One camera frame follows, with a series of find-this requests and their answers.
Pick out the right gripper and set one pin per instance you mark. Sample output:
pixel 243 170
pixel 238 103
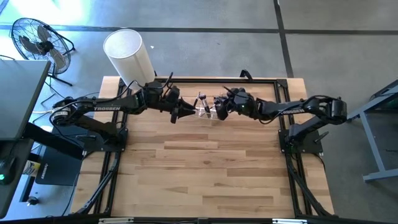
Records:
pixel 230 109

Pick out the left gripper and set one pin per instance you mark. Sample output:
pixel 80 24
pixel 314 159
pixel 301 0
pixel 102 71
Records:
pixel 174 107

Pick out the clear acrylic divided container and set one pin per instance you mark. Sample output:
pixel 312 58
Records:
pixel 206 115

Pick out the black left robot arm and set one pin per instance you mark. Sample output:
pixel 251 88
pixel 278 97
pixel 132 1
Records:
pixel 109 109

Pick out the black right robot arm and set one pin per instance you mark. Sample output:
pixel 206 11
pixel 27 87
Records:
pixel 289 110

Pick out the white cylinder shade table lamp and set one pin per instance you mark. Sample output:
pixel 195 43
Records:
pixel 130 59

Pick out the black diagonal desk beam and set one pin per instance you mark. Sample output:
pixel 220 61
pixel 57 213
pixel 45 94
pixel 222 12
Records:
pixel 53 141

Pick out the black flat case with logo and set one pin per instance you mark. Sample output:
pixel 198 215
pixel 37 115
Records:
pixel 59 168

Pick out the black floor fan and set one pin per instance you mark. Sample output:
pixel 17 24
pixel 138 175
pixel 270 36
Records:
pixel 40 43

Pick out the yellow white box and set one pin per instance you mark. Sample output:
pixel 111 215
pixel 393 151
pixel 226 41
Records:
pixel 31 168

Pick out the grey desk top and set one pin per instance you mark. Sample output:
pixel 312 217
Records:
pixel 18 93

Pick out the black caster wheel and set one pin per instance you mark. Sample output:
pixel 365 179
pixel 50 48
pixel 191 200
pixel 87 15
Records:
pixel 32 200

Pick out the black device with status light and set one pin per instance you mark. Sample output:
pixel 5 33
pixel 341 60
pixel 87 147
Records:
pixel 6 168

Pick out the black aluminium table frame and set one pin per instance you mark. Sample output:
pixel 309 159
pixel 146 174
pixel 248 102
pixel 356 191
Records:
pixel 217 80

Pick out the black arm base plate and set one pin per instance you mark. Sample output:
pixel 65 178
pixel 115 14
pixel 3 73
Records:
pixel 308 147
pixel 93 146

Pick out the silver bracket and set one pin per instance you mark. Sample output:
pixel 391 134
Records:
pixel 289 221
pixel 115 221

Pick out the grey metal table frame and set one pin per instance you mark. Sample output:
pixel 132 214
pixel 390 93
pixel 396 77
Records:
pixel 373 146

